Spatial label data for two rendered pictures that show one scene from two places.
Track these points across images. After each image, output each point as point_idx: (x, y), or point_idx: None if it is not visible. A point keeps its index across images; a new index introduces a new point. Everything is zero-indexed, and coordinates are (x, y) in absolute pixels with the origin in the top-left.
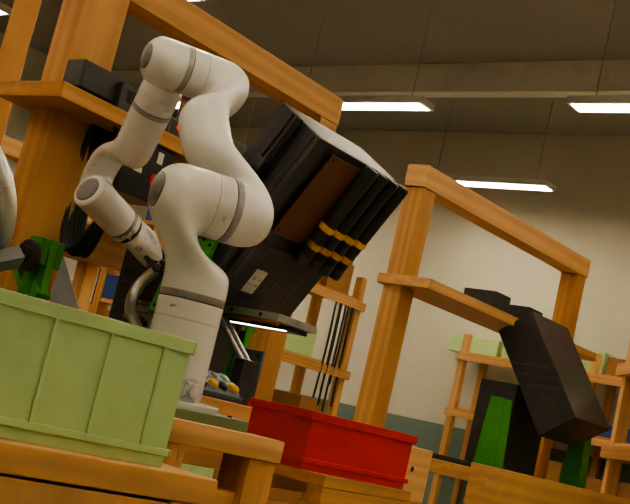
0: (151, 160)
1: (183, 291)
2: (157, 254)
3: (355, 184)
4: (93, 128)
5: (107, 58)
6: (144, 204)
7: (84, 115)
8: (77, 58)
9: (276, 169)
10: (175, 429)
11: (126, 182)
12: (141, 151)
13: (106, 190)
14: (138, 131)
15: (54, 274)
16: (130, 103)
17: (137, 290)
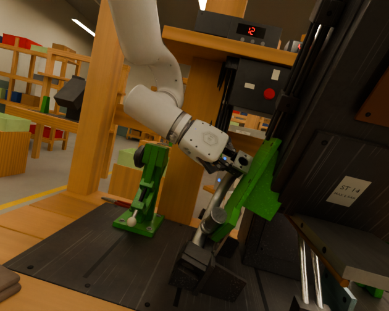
0: (265, 77)
1: None
2: (206, 155)
3: None
4: (223, 64)
5: (237, 11)
6: (270, 116)
7: (203, 53)
8: None
9: (350, 6)
10: None
11: (238, 98)
12: (125, 38)
13: (134, 95)
14: (112, 13)
15: (202, 169)
16: (241, 34)
17: (221, 187)
